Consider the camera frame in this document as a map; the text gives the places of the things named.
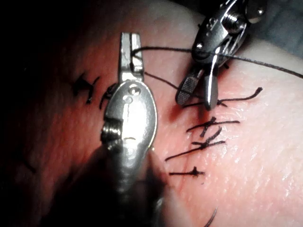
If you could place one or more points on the right arm needle driver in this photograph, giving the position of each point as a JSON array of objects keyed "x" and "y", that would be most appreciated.
[{"x": 213, "y": 35}]

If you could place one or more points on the right arm needle driver jaw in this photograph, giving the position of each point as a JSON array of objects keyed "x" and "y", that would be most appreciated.
[
  {"x": 187, "y": 89},
  {"x": 211, "y": 89}
]

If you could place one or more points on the left arm needle driver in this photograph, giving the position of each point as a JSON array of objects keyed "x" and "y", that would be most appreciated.
[{"x": 137, "y": 118}]

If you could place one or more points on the left arm needle driver jaw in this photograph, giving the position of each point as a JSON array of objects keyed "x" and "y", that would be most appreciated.
[
  {"x": 125, "y": 59},
  {"x": 138, "y": 66}
]

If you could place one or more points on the black thread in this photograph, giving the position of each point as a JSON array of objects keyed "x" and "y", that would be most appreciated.
[{"x": 165, "y": 48}]

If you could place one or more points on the dark left arm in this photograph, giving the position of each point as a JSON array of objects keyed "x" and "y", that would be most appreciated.
[{"x": 104, "y": 208}]

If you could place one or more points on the black stitching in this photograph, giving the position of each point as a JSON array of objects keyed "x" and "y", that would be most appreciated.
[
  {"x": 194, "y": 173},
  {"x": 81, "y": 85}
]

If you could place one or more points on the tissue pad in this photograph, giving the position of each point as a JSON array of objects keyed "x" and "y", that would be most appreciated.
[{"x": 248, "y": 165}]

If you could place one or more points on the curved needle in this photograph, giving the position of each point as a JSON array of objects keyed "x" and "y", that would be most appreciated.
[{"x": 213, "y": 216}]

